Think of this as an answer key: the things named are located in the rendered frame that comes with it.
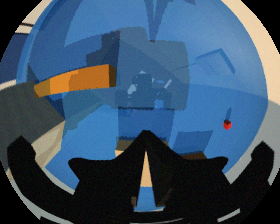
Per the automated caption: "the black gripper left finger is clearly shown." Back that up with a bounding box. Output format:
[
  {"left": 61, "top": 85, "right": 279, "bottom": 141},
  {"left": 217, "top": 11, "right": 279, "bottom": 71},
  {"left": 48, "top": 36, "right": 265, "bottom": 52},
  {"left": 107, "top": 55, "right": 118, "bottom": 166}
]
[{"left": 68, "top": 129, "right": 147, "bottom": 208}]

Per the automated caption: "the tan square block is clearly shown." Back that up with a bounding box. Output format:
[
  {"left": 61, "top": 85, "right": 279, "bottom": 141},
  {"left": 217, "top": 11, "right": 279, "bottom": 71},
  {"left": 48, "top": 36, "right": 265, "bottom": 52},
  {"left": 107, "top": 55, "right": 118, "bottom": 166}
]
[{"left": 115, "top": 140, "right": 169, "bottom": 186}]

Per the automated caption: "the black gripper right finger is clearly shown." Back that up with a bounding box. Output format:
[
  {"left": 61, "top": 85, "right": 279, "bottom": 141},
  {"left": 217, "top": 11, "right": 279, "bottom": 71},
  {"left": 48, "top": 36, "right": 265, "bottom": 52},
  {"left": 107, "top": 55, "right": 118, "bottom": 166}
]
[{"left": 147, "top": 129, "right": 228, "bottom": 208}]

